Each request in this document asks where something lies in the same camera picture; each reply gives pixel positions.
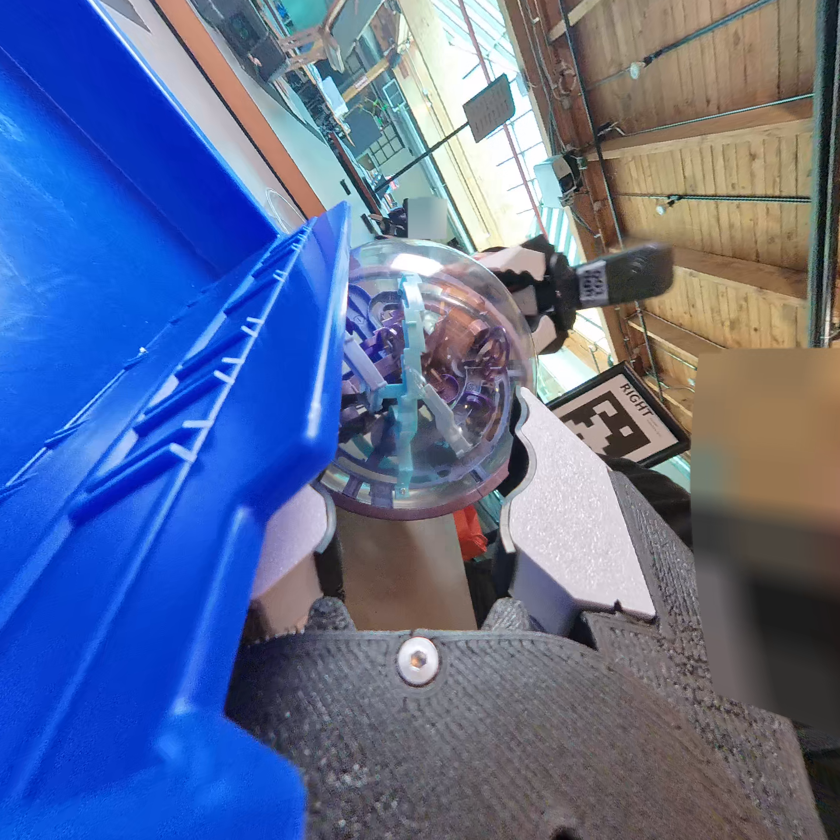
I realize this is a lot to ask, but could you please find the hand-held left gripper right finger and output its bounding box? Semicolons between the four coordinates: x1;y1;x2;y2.
499;387;657;636

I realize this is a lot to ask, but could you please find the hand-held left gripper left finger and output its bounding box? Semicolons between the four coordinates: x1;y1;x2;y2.
248;487;330;634

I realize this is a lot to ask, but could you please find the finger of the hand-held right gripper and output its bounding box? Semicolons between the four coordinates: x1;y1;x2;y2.
476;243;552;281
517;281;565;357

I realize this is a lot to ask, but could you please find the clear maze ball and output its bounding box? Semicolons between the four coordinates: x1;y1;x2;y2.
315;239;539;522

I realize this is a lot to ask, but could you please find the white ceiling box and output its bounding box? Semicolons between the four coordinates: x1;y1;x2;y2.
533;154;584;209

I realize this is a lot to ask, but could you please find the orange object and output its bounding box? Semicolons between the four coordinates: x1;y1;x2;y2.
453;508;488;560

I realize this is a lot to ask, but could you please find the large framed marker sign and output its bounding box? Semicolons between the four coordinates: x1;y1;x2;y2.
548;361;690;468

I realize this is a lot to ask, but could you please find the blue plastic bin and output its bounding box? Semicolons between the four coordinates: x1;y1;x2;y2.
0;0;352;840

